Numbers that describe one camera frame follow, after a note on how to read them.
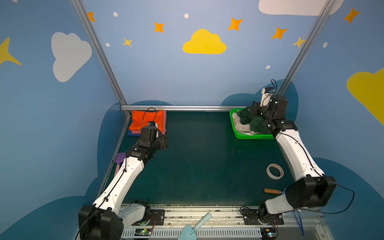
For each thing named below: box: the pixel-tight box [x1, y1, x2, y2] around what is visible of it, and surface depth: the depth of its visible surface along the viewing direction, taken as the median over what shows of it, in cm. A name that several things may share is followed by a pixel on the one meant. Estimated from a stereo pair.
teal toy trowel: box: [177, 212, 212, 240], surface depth 71 cm
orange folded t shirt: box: [129, 110, 164, 132], surface depth 110 cm
